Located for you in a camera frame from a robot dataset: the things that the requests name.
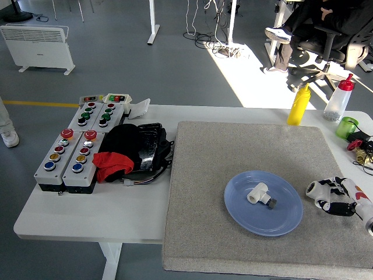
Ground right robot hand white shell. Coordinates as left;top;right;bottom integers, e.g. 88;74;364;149
315;176;373;223

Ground large white tee pipe fitting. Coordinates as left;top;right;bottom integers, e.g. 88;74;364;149
305;180;332;205

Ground small white tee pipe fitting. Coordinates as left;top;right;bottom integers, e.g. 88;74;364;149
247;183;278;211

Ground blue plate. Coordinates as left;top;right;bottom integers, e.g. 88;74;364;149
223;170;304;237

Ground black power adapter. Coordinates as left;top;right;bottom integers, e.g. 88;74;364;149
348;130;373;144

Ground green translucent cup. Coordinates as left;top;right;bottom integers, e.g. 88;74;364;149
335;116;360;139

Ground clear squeeze bottle red cap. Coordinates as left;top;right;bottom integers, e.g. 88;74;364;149
323;73;355;122

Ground yellow squeeze bottle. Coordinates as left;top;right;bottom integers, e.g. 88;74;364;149
287;82;311;126

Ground black office chair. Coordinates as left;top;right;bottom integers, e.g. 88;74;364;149
287;11;373;93

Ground grey-brown mat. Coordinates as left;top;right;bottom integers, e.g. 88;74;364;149
161;121;373;274

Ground person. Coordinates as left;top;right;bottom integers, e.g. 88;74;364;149
0;96;20;149
263;0;373;75

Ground white desk leg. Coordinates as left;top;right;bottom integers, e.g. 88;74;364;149
226;0;238;48
264;0;293;68
146;0;161;46

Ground black foot pedal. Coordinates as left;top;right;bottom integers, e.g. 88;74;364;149
128;122;175;176

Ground white plastic lid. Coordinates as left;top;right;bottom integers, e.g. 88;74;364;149
127;98;152;121

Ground black cloth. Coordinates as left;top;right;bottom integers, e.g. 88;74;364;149
97;123;141;183

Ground red cloth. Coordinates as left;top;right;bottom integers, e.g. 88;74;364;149
92;151;135;184

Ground three-button control box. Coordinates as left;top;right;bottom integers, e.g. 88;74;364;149
67;101;104;131
89;101;125;132

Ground white table leg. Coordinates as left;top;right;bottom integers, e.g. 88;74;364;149
98;241;124;280

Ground white table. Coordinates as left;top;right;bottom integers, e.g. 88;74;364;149
13;104;373;280

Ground five-button control box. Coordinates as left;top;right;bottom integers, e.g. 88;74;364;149
62;129;106;195
33;129;83;193

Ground metal chair legs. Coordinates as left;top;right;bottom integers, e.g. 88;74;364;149
51;0;96;23

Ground white electric heater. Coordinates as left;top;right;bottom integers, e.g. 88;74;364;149
0;24;76;76

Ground black fan base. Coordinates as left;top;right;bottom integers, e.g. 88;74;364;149
2;0;34;23

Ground black cable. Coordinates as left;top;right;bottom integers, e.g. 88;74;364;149
351;119;373;176

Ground brass valve red handle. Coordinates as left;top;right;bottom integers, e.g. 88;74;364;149
346;139;373;165

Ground floor cable bundle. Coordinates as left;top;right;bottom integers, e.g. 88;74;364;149
182;0;252;60

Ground white connector with wires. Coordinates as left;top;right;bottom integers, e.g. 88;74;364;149
122;174;160;187

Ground white red-green switch box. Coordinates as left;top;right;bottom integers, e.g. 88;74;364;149
102;93;134;115

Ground grey small switch box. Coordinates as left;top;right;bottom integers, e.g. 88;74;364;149
79;93;105;105

